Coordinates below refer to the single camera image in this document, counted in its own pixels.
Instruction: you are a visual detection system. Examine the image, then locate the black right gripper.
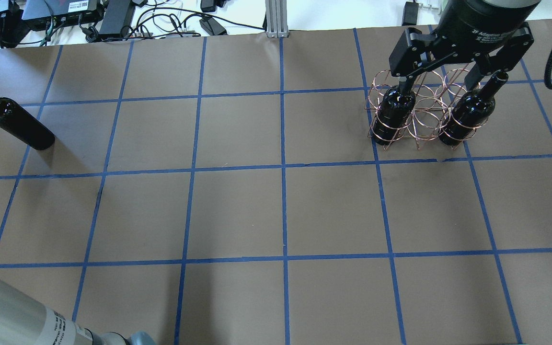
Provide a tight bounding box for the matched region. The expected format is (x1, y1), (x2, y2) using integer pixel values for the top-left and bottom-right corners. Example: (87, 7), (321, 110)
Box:
(389, 0), (534, 97)

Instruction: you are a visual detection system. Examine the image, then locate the dark wine bottle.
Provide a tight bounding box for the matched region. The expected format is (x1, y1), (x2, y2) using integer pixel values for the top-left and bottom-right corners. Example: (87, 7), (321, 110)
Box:
(438, 71), (509, 147)
(0, 97), (56, 150)

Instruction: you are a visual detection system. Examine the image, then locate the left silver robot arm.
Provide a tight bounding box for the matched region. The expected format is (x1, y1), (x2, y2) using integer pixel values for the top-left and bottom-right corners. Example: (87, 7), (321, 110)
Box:
(0, 97), (155, 345)

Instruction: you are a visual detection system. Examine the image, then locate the dark wine bottle in basket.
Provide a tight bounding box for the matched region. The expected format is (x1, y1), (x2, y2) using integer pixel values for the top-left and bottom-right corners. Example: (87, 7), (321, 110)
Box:
(438, 71), (509, 147)

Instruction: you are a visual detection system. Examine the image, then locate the copper wire wine basket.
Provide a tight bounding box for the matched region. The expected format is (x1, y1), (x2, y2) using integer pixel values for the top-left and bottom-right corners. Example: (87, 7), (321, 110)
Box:
(368, 66), (486, 148)

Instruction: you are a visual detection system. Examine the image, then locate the aluminium frame post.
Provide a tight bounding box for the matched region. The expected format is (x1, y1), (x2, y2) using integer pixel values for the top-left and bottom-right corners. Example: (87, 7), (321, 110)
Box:
(265, 0), (290, 38)

